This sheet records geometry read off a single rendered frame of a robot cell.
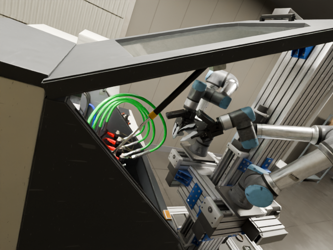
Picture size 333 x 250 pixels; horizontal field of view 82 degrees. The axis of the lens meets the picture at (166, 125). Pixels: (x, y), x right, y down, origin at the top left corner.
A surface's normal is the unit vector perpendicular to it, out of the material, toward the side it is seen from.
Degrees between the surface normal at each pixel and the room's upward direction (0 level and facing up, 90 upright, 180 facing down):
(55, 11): 90
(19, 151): 90
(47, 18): 90
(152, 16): 90
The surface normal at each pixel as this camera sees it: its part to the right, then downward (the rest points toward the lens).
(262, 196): -0.40, 0.29
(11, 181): 0.31, 0.45
